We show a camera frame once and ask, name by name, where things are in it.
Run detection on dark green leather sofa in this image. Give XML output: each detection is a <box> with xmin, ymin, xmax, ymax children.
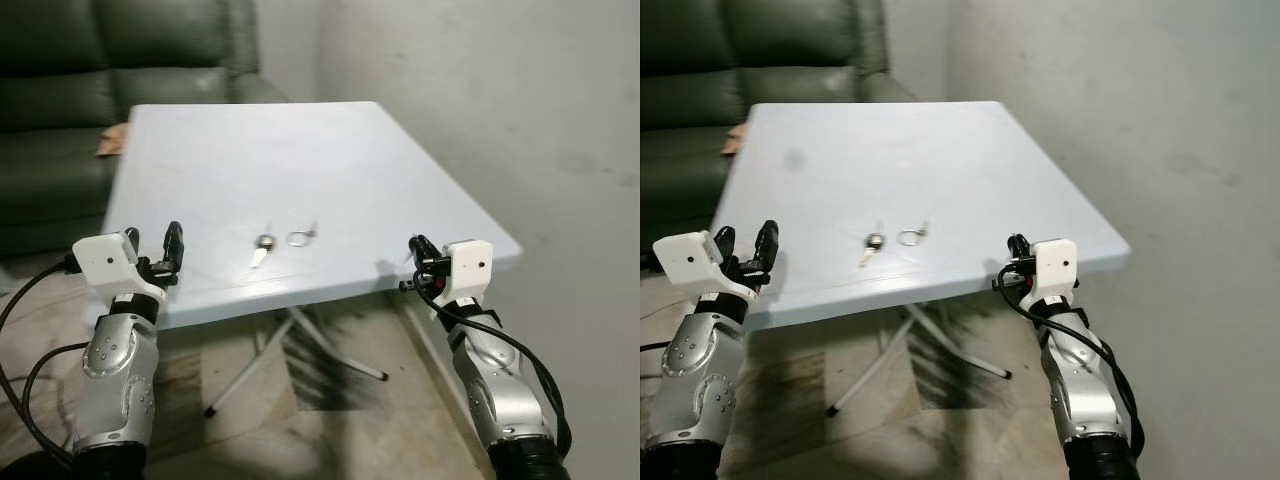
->
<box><xmin>640</xmin><ymin>0</ymin><xmax>919</xmax><ymax>251</ymax></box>
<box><xmin>0</xmin><ymin>0</ymin><xmax>291</xmax><ymax>263</ymax></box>

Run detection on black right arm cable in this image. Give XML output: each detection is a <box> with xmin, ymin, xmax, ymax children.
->
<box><xmin>994</xmin><ymin>276</ymin><xmax>1146</xmax><ymax>456</ymax></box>
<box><xmin>398</xmin><ymin>278</ymin><xmax>573</xmax><ymax>456</ymax></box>

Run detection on white folding table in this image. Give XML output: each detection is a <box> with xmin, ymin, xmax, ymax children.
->
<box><xmin>100</xmin><ymin>100</ymin><xmax>524</xmax><ymax>419</ymax></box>
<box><xmin>710</xmin><ymin>100</ymin><xmax>1133</xmax><ymax>419</ymax></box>

